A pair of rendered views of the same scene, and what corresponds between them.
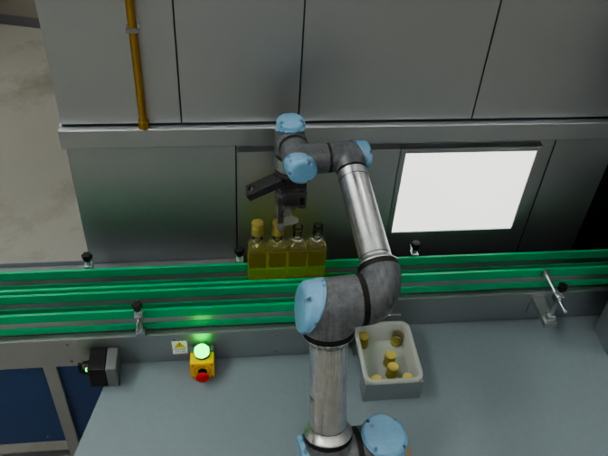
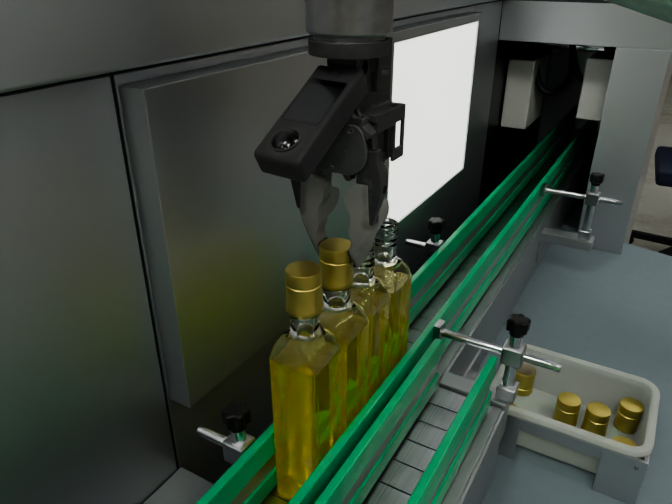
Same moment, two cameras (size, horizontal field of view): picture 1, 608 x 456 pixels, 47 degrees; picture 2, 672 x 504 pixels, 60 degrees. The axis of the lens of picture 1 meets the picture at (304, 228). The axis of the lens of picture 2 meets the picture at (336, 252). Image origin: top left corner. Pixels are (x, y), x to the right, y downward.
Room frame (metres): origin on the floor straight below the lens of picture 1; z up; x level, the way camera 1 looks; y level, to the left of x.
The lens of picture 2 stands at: (1.16, 0.48, 1.41)
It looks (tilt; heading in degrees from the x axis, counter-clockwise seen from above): 27 degrees down; 309
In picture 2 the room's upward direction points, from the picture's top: straight up
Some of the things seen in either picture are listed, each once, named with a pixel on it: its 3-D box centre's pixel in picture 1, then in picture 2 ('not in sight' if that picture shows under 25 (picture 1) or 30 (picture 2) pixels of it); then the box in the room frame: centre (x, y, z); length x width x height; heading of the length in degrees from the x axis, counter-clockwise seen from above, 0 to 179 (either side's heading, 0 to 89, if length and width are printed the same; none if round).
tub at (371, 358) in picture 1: (385, 359); (568, 413); (1.31, -0.27, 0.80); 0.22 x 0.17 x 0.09; 9
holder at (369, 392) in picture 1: (383, 354); (549, 411); (1.34, -0.27, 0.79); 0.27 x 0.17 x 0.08; 9
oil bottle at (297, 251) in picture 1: (295, 264); (359, 355); (1.49, 0.02, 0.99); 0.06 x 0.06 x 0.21; 10
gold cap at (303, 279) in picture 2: (257, 228); (304, 289); (1.47, 0.13, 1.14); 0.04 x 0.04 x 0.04
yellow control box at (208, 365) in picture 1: (202, 362); not in sight; (1.26, 0.27, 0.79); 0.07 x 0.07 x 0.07; 9
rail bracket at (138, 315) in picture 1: (138, 326); not in sight; (1.25, 0.44, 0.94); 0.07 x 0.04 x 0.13; 9
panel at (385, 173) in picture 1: (385, 192); (371, 149); (1.67, -0.24, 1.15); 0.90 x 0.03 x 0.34; 99
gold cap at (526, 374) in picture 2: (396, 338); (523, 379); (1.40, -0.31, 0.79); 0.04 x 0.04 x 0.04
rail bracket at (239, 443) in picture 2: (239, 260); (225, 449); (1.54, 0.19, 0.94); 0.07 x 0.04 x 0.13; 9
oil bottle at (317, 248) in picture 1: (314, 263); (381, 332); (1.50, -0.04, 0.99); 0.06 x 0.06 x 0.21; 8
